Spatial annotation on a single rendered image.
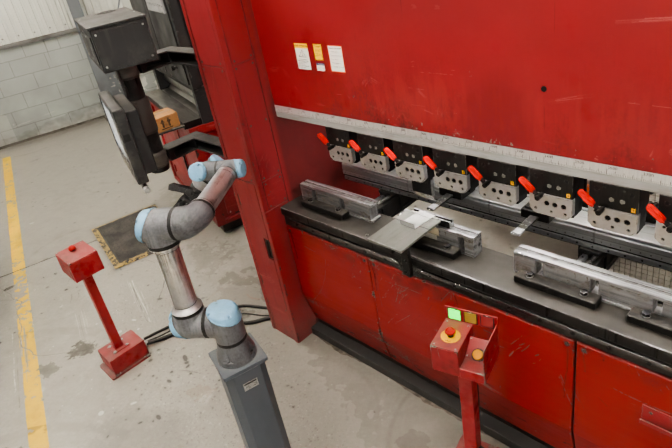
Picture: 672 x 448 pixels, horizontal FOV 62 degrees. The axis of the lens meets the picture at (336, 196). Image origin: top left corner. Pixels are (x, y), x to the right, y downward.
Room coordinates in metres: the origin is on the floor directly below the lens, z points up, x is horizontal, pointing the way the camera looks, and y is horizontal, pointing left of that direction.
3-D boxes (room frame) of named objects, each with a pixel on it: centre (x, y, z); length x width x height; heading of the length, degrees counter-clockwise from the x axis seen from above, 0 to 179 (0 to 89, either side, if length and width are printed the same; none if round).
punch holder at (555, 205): (1.64, -0.73, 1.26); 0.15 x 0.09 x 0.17; 40
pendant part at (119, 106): (2.63, 0.92, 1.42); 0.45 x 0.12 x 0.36; 24
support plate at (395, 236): (1.98, -0.25, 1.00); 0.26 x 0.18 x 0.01; 130
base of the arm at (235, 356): (1.68, 0.49, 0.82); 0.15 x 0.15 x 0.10
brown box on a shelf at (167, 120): (4.03, 1.16, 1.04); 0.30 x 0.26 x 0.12; 25
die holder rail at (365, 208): (2.50, -0.01, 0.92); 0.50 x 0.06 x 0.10; 40
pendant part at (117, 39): (2.71, 0.86, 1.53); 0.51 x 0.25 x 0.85; 24
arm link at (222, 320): (1.68, 0.49, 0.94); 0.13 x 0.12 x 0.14; 75
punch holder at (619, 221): (1.48, -0.86, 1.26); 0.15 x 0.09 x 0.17; 40
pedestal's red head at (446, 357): (1.54, -0.36, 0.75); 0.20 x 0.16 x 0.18; 54
